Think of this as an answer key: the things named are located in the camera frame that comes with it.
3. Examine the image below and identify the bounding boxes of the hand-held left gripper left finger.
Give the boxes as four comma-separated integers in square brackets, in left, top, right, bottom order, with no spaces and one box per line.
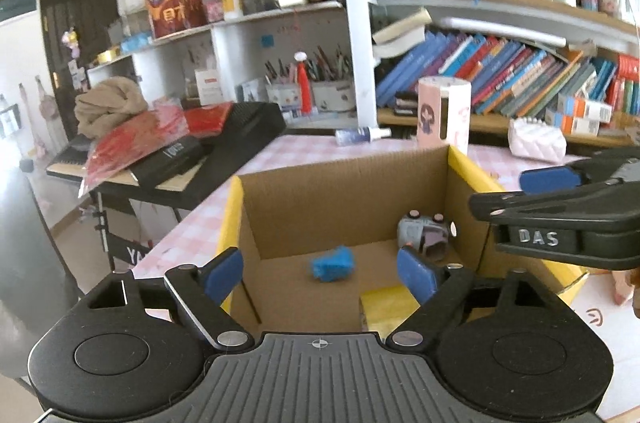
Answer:
[80,247,253,350]

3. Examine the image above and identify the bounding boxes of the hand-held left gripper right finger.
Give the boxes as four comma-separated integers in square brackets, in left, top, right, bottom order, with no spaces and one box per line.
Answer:
[386,247,563,348]

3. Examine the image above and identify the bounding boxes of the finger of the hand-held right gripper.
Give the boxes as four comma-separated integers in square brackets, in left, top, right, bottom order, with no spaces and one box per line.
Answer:
[469,183,640,228]
[519,148,640,196]

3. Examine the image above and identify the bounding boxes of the grey toy car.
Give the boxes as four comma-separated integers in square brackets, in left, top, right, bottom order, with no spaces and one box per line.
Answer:
[396,210,458,261]

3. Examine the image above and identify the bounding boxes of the yellow sponge block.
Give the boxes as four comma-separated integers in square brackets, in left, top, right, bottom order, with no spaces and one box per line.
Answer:
[360,285,423,334]

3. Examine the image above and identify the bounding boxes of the small teal plastic toy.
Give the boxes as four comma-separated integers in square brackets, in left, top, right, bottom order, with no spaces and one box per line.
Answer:
[308,245,355,284]

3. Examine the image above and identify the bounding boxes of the yellow cardboard box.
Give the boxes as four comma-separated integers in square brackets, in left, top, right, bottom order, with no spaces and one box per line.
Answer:
[216,144,590,335]

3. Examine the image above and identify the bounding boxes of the white quilted pouch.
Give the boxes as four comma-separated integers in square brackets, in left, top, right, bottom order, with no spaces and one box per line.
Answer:
[507,117,567,164]

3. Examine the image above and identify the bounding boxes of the orange blue white box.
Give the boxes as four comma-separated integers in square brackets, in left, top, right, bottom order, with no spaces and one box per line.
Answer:
[557,94,613,124]
[546,110,601,137]

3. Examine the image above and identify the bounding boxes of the black keyboard stand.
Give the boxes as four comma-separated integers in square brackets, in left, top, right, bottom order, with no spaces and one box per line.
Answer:
[95,190,184,275]

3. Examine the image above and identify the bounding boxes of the row of colourful books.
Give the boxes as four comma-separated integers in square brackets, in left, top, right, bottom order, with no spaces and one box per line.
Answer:
[375,30,621,116]

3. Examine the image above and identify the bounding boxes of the red book set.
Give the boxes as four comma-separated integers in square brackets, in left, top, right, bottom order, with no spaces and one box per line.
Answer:
[611,53,640,116]

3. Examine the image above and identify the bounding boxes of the pink cylindrical container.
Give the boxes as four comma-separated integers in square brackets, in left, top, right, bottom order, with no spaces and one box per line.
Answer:
[416,77,472,156]

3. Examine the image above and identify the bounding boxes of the long black box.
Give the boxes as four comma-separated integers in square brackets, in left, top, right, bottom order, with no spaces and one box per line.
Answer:
[132,135,209,188]

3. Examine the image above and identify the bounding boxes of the black electronic keyboard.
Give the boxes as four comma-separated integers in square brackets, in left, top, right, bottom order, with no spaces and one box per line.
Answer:
[47,102,287,210]

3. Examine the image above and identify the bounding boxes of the clear spray bottle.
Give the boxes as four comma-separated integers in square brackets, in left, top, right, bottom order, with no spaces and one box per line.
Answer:
[335,127,392,146]

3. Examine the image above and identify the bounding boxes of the red folded paper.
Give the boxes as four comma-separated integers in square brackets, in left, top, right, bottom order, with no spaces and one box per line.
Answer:
[185,103,234,136]

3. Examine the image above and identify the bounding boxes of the rolled white paper tube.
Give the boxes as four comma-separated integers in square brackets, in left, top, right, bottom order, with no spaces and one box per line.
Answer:
[442,17,568,50]

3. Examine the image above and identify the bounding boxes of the red plastic bag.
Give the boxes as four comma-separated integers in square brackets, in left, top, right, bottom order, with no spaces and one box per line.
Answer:
[77,103,192,198]

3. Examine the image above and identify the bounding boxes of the white pen holder with pens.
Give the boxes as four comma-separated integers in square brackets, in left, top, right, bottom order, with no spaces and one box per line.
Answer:
[264,60,302,114]
[309,48,357,112]

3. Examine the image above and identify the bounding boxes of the white red card box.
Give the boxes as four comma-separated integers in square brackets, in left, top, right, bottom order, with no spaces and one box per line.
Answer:
[195,68,224,104]

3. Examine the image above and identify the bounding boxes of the brown bundled cloth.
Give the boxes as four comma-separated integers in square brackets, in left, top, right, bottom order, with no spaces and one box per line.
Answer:
[75,79,149,138]

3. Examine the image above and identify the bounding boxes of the thick open book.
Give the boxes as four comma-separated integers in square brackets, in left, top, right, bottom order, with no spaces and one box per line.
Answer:
[372,8,434,58]

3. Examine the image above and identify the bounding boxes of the white bookshelf unit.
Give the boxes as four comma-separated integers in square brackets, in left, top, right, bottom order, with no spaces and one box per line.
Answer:
[87,0,640,154]

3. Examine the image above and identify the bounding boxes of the hanging tote bag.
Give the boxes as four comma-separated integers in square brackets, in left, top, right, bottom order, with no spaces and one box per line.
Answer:
[37,75,62,122]

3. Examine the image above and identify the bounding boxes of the dark wooden door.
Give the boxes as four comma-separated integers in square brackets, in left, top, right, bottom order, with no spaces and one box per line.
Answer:
[39,0,121,138]

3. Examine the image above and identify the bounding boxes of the green wall panel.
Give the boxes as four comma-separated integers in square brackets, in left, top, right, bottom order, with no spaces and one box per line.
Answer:
[0,0,39,26]

